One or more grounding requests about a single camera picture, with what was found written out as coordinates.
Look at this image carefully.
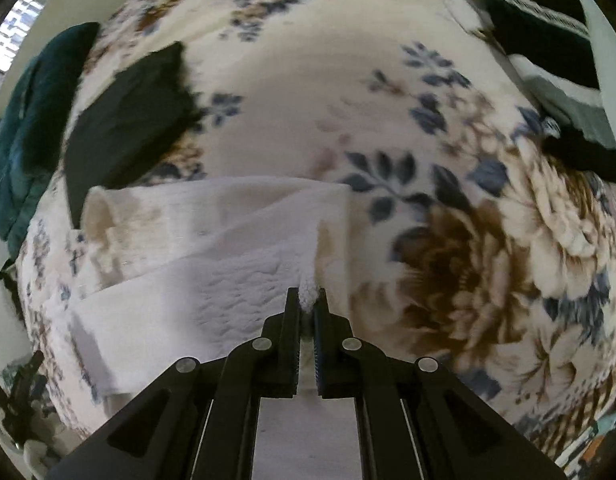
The white knit sweater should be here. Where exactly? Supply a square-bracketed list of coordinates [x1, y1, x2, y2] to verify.
[67, 173, 369, 480]

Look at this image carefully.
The floral fleece blanket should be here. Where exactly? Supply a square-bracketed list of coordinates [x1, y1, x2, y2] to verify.
[16, 0, 616, 478]

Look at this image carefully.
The dark teal pillow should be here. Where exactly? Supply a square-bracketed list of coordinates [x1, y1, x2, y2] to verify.
[0, 22, 100, 259]

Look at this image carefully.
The black folded garment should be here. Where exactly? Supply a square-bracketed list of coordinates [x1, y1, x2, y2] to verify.
[64, 41, 197, 228]

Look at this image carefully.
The black green striped garment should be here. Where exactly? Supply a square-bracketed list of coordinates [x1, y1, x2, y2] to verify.
[482, 0, 616, 183]

